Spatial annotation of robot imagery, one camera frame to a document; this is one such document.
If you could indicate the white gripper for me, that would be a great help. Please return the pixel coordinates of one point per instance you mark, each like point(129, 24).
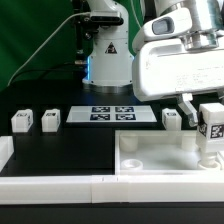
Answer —
point(164, 69)

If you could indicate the white square tabletop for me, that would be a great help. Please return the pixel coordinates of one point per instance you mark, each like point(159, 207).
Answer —
point(139, 152)

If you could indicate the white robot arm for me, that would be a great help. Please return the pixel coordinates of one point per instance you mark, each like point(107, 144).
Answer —
point(111, 61)

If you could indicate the white U-shaped obstacle fence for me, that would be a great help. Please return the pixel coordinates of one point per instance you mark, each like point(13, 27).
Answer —
point(206, 186)

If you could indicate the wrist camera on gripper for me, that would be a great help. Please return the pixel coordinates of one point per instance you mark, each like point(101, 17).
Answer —
point(170, 25)

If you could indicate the white marker base plate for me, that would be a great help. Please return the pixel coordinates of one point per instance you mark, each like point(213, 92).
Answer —
point(110, 114)

